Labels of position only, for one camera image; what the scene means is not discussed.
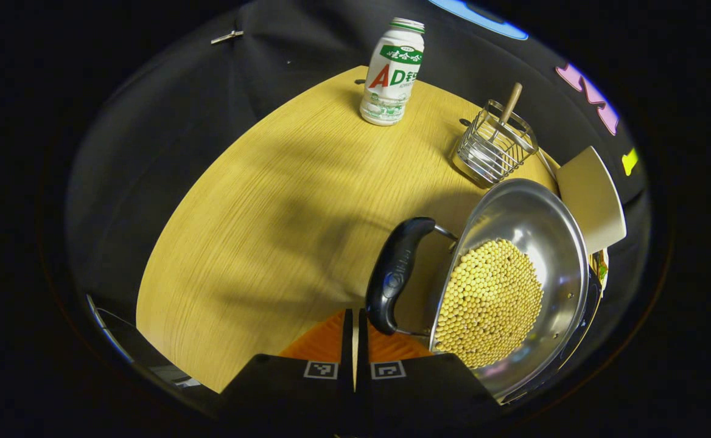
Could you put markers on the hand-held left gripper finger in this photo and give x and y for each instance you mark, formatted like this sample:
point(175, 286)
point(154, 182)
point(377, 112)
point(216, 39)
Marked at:
point(348, 340)
point(362, 353)

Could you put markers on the stainless steel pot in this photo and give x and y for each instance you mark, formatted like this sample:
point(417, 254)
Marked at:
point(532, 225)

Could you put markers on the large pile of soybeans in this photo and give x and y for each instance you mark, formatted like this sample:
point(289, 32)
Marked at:
point(489, 304)

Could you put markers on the white toaster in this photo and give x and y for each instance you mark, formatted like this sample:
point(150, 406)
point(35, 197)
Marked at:
point(593, 201)

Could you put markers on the silver metal clip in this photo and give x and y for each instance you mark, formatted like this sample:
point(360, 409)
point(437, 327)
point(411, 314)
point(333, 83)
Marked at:
point(227, 36)

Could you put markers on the white and green bottle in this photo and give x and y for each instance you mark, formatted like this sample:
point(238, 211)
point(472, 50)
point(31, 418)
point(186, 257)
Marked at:
point(392, 79)

